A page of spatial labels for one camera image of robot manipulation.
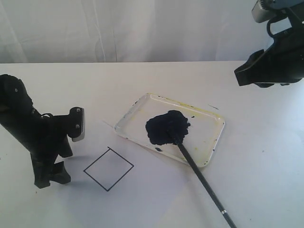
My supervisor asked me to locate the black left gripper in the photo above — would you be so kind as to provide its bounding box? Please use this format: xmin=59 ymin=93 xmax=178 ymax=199
xmin=20 ymin=111 xmax=71 ymax=189

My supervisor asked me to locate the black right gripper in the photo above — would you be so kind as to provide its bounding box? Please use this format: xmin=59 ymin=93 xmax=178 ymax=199
xmin=234 ymin=30 xmax=304 ymax=88

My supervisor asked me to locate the black paintbrush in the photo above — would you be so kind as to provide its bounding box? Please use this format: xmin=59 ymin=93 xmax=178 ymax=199
xmin=167 ymin=129 xmax=237 ymax=228

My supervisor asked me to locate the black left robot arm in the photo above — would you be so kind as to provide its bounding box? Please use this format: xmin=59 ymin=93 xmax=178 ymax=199
xmin=0 ymin=74 xmax=72 ymax=189

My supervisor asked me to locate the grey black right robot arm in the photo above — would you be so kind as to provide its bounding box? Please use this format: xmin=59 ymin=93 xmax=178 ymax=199
xmin=234 ymin=0 xmax=304 ymax=88

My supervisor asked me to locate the white plastic paint tray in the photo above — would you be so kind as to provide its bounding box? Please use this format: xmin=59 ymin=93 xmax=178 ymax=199
xmin=114 ymin=93 xmax=225 ymax=168

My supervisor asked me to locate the dark blue paint blob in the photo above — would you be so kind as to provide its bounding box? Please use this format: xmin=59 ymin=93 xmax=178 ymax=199
xmin=145 ymin=110 xmax=191 ymax=145

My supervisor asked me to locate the white paper sheet with square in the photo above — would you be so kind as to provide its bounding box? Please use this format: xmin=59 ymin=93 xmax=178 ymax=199
xmin=36 ymin=119 xmax=186 ymax=228

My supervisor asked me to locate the white backdrop curtain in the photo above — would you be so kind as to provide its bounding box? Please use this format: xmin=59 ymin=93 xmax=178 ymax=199
xmin=0 ymin=0 xmax=273 ymax=63

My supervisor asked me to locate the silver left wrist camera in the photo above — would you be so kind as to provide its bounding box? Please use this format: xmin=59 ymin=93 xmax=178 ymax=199
xmin=67 ymin=107 xmax=85 ymax=142

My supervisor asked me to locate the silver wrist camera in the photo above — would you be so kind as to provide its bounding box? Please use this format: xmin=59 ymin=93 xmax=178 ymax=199
xmin=251 ymin=0 xmax=288 ymax=23
xmin=67 ymin=107 xmax=85 ymax=142

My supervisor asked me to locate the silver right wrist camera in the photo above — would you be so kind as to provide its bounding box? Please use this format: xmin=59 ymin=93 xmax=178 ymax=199
xmin=251 ymin=0 xmax=288 ymax=23

